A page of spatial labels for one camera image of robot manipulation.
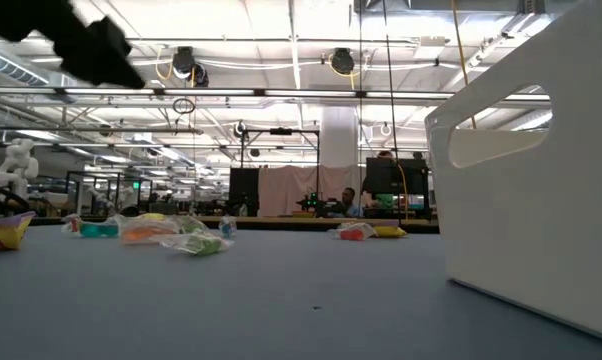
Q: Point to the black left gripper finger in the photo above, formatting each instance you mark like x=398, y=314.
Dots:
x=96, y=55

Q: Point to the yellow Sour Patch packet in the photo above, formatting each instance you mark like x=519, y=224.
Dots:
x=1, y=235
x=153, y=216
x=390, y=231

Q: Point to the red Jolly Rancher candy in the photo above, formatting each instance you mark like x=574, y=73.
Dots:
x=352, y=233
x=143, y=231

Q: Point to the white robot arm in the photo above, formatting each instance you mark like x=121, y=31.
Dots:
x=17, y=165

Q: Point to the blue Jolly Rancher candy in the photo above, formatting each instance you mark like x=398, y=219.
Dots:
x=227, y=227
x=98, y=229

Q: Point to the green Jolly Rancher candy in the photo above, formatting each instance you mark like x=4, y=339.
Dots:
x=201, y=243
x=191, y=223

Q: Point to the black monitor back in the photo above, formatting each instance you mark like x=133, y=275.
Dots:
x=244, y=189
x=396, y=176

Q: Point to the pink curtain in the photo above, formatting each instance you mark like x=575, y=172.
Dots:
x=301, y=190

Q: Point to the black robot with green lights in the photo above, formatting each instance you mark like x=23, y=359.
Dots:
x=318, y=204

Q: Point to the person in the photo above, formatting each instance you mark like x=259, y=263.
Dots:
x=385, y=155
x=349, y=201

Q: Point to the white plastic bin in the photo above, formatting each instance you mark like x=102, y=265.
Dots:
x=531, y=225

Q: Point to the black camera gantry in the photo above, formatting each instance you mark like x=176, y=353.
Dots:
x=280, y=131

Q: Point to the black aluminium table frame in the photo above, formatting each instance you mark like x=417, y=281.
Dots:
x=291, y=227

